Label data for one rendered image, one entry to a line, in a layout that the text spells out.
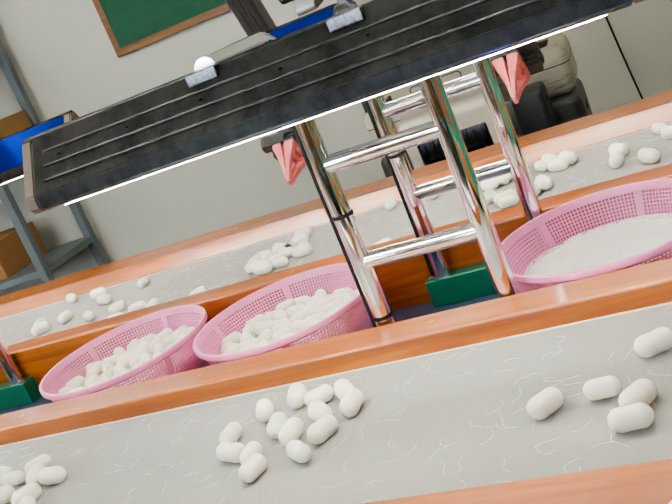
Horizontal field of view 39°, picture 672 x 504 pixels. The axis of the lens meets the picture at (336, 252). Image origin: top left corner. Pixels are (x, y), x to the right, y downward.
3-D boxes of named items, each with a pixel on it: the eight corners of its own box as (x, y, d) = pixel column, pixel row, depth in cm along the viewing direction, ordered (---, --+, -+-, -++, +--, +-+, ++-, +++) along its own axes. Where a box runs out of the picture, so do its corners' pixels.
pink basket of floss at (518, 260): (479, 325, 121) (454, 260, 118) (638, 237, 128) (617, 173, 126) (609, 375, 96) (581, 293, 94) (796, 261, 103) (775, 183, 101)
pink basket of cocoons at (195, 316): (126, 374, 159) (101, 326, 157) (257, 343, 148) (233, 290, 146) (32, 464, 136) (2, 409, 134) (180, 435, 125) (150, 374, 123)
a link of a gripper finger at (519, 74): (521, 85, 153) (516, 41, 157) (480, 98, 156) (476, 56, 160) (535, 108, 158) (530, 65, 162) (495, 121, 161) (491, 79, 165)
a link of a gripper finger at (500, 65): (536, 80, 151) (530, 36, 156) (494, 94, 155) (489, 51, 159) (549, 103, 157) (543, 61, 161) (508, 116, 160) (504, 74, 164)
